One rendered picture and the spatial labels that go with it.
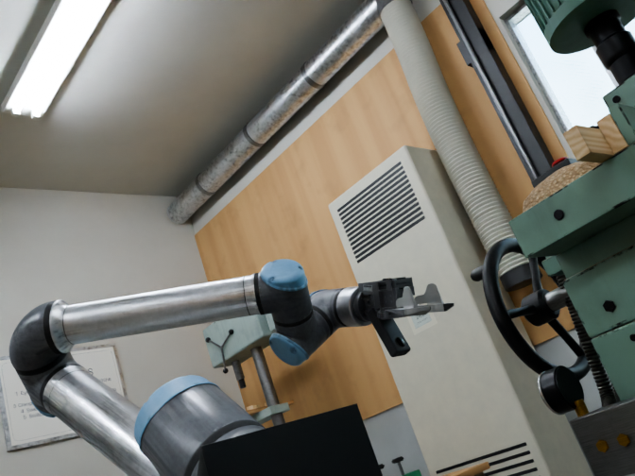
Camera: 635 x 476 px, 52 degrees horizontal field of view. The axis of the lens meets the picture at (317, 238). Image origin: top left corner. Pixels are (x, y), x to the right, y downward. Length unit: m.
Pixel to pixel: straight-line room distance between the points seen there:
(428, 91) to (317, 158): 0.89
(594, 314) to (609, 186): 0.19
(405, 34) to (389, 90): 0.33
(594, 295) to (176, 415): 0.62
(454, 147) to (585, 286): 1.83
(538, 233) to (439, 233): 1.70
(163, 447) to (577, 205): 0.66
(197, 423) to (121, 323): 0.50
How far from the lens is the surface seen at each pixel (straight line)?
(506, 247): 1.26
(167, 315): 1.39
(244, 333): 3.25
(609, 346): 0.98
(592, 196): 0.91
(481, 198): 2.67
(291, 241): 3.65
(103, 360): 3.75
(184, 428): 0.98
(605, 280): 0.97
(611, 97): 1.18
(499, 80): 2.82
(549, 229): 0.94
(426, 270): 2.67
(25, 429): 3.51
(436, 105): 2.86
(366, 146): 3.29
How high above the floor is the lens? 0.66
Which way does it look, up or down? 20 degrees up
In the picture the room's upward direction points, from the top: 20 degrees counter-clockwise
